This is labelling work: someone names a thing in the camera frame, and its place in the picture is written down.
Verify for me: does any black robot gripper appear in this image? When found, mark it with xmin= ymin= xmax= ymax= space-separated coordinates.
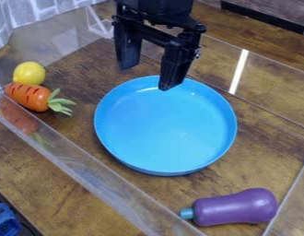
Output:
xmin=113 ymin=0 xmax=206 ymax=91

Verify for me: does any orange toy carrot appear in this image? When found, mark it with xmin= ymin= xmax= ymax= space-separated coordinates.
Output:
xmin=5 ymin=82 xmax=74 ymax=115

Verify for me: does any blue round tray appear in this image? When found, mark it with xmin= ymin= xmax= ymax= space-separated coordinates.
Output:
xmin=93 ymin=76 xmax=237 ymax=176

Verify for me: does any yellow toy lemon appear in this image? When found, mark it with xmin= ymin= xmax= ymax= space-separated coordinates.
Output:
xmin=13 ymin=62 xmax=45 ymax=85

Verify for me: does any white mesh curtain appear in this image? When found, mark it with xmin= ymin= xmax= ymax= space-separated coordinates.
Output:
xmin=0 ymin=0 xmax=105 ymax=49

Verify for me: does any purple toy eggplant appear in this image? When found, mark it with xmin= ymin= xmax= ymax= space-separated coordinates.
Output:
xmin=180 ymin=188 xmax=278 ymax=226

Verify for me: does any blue object at corner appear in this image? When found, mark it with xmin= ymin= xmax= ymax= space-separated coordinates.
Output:
xmin=0 ymin=203 xmax=21 ymax=236

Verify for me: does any clear acrylic barrier frame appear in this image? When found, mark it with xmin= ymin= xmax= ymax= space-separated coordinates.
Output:
xmin=0 ymin=3 xmax=304 ymax=236

